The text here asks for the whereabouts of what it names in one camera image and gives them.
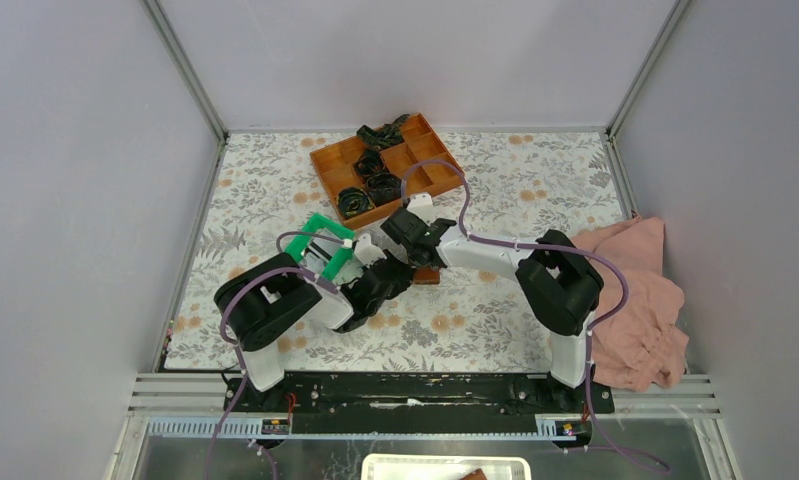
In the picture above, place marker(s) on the orange wooden compartment tray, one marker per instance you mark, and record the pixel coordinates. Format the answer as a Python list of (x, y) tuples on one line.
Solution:
[(422, 158)]

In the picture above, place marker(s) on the black items in tray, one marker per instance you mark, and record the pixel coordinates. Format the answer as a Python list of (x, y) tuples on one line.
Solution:
[(380, 183)]

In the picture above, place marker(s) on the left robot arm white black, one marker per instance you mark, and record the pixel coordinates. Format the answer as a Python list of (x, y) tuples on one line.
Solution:
[(262, 304)]

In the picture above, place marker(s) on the pink crumpled cloth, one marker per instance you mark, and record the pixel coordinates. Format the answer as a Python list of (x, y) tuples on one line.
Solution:
[(641, 345)]

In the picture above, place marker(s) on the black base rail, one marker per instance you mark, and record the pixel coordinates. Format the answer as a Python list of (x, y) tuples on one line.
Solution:
[(324, 403)]

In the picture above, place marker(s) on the brown leather card holder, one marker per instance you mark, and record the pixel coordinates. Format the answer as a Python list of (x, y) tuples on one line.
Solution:
[(427, 276)]

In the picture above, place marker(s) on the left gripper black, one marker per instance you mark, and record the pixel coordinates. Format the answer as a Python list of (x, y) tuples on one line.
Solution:
[(404, 281)]

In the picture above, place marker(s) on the green plastic card box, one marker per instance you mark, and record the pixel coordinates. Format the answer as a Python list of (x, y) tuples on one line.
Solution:
[(321, 245)]

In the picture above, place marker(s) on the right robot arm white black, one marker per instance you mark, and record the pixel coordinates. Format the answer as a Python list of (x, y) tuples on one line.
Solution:
[(560, 285)]

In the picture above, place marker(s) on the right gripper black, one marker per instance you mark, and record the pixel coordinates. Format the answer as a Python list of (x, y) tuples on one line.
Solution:
[(429, 223)]

